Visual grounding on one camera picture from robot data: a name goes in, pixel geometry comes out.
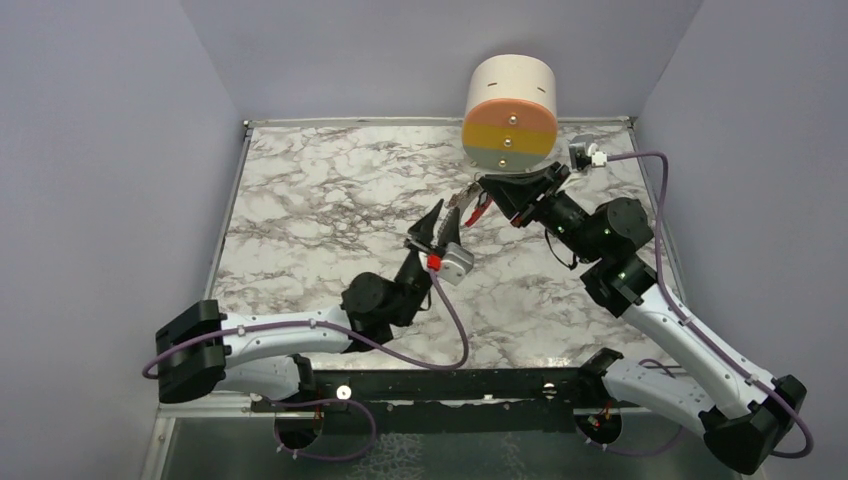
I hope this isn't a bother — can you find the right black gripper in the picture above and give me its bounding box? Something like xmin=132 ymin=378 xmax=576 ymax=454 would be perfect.
xmin=480 ymin=161 xmax=603 ymax=264

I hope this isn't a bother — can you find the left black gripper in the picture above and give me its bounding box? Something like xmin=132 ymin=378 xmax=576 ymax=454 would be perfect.
xmin=392 ymin=199 xmax=461 ymax=328

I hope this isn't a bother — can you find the silver spiral keyring holder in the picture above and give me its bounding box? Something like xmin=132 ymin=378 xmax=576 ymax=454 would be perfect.
xmin=445 ymin=181 xmax=487 ymax=213

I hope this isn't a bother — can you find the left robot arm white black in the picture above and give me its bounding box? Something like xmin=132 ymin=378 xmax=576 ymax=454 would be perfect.
xmin=142 ymin=202 xmax=474 ymax=411

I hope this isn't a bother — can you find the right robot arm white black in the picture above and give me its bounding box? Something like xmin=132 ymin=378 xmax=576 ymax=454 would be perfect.
xmin=479 ymin=164 xmax=807 ymax=475

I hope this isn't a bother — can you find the round tricolour drawer box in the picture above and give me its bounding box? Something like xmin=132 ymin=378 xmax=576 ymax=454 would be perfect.
xmin=461 ymin=54 xmax=559 ymax=173

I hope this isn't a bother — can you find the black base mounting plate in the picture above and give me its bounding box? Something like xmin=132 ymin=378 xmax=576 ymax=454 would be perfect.
xmin=250 ymin=367 xmax=622 ymax=435

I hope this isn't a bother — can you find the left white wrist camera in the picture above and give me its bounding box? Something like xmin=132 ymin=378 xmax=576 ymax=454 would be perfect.
xmin=424 ymin=242 xmax=475 ymax=286

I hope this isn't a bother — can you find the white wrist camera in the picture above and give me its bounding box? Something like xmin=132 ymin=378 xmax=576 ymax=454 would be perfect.
xmin=568 ymin=134 xmax=608 ymax=172
xmin=424 ymin=242 xmax=475 ymax=286

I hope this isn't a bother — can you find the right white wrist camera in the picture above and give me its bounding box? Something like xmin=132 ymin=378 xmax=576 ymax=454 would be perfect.
xmin=568 ymin=134 xmax=608 ymax=172

